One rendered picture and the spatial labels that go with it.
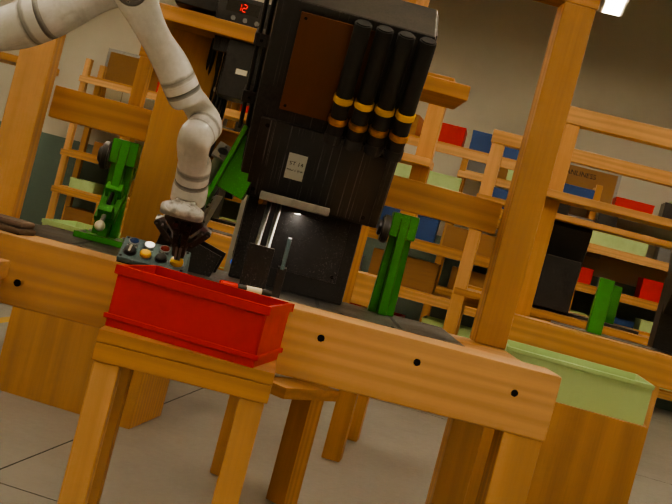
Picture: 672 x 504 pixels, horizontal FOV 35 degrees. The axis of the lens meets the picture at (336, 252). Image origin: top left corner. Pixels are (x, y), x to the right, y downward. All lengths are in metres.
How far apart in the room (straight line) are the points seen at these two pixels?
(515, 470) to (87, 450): 0.95
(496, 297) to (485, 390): 0.64
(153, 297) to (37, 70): 1.13
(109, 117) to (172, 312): 1.13
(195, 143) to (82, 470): 0.66
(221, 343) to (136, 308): 0.18
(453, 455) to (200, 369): 1.18
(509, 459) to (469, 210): 0.88
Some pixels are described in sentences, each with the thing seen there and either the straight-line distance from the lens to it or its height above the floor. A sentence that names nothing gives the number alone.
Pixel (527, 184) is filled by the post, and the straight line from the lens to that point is 3.02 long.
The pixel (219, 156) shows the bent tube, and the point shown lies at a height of 1.19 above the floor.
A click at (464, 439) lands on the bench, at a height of 0.61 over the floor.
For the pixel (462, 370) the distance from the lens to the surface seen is 2.40.
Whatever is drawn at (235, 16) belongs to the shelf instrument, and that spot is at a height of 1.56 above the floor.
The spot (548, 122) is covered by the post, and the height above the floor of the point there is 1.52.
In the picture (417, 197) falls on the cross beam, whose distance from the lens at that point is 3.06.
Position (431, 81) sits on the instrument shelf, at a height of 1.53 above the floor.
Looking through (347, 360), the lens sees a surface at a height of 0.82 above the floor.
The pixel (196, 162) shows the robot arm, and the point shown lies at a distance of 2.17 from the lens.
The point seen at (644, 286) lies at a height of 1.27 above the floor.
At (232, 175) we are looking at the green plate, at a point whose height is 1.15.
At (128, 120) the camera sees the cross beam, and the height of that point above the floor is 1.23.
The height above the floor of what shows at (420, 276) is 0.83.
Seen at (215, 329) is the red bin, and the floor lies 0.85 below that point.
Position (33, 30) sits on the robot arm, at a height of 1.31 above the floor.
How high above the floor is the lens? 1.11
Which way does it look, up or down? 2 degrees down
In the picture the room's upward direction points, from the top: 15 degrees clockwise
